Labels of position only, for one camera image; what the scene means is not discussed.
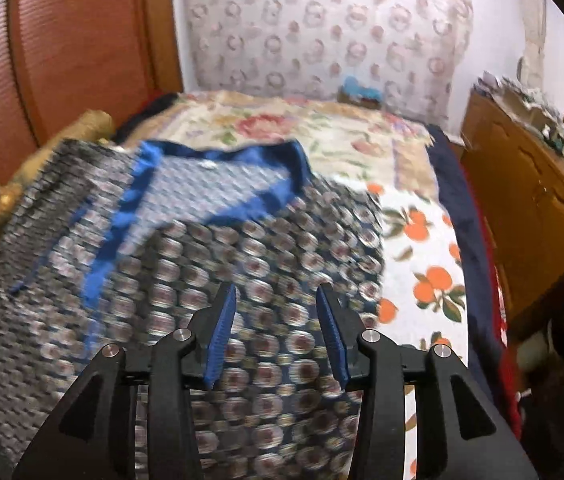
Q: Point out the pink circle patterned curtain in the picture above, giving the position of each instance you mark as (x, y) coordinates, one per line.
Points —
(407, 50)

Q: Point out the brown louvered wardrobe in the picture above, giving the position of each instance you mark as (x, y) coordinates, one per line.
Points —
(59, 58)

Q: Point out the wooden sideboard cabinet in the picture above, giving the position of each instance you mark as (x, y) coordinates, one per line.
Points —
(519, 184)

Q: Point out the beige tied side curtain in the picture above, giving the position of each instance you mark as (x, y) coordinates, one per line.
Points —
(533, 13)

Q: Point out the brown box with blue cloth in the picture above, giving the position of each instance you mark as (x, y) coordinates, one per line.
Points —
(353, 93)

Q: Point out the orange fruit print sheet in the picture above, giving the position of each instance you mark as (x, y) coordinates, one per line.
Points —
(423, 295)

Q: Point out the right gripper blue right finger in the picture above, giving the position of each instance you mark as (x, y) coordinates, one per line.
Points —
(460, 434)

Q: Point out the red bed cover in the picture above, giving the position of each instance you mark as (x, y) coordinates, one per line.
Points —
(505, 366)

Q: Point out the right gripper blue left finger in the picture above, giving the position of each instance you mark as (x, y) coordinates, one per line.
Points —
(90, 433)

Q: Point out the floral beige blanket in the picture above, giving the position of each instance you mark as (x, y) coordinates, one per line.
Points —
(348, 141)

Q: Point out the navy patterned silk garment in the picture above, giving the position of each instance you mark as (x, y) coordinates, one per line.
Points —
(125, 246)

